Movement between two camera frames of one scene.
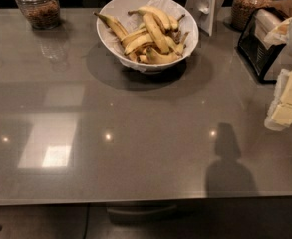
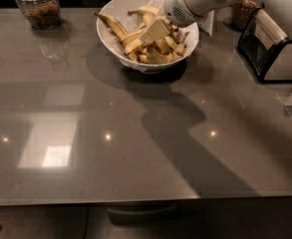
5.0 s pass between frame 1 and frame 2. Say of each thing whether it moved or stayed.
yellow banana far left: stayed
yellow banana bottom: stayed
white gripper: moved
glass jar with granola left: stayed
